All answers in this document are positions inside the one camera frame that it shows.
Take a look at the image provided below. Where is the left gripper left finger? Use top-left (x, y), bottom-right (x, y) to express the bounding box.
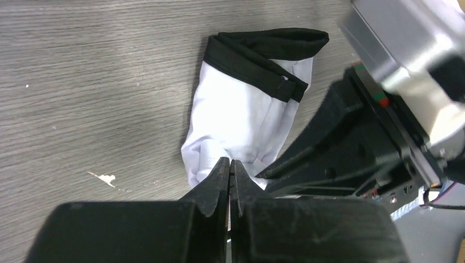
top-left (26, 157), bottom-right (230, 262)

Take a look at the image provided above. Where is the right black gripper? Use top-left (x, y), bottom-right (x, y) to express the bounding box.
top-left (257, 65), bottom-right (446, 211)

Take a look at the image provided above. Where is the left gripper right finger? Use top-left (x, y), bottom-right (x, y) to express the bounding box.
top-left (230, 160), bottom-right (409, 262)

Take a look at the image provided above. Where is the white black-trimmed underwear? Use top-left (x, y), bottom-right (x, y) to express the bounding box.
top-left (180, 28), bottom-right (330, 188)

